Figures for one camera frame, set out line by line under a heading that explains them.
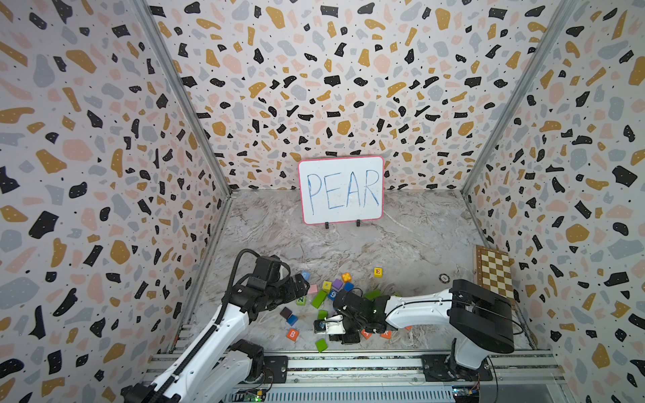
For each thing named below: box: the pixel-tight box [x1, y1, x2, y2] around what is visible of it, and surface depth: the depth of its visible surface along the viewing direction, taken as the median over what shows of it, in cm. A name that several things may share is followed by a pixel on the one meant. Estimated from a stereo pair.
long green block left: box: [310, 290, 328, 309], surface depth 90 cm
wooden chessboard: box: [473, 245, 515, 300], surface depth 94 cm
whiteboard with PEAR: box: [298, 156, 385, 226], surface depth 105 cm
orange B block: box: [286, 328, 300, 342], surface depth 81 cm
